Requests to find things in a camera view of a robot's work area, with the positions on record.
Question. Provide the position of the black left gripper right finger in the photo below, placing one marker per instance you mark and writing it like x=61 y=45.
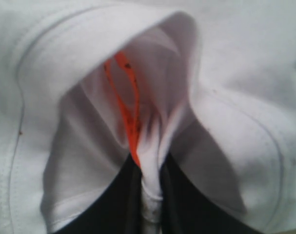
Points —
x=185 y=210

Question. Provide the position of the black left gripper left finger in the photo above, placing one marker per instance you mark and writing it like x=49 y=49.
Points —
x=117 y=210

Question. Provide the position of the white t-shirt with red lettering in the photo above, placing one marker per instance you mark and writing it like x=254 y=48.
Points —
x=86 y=83

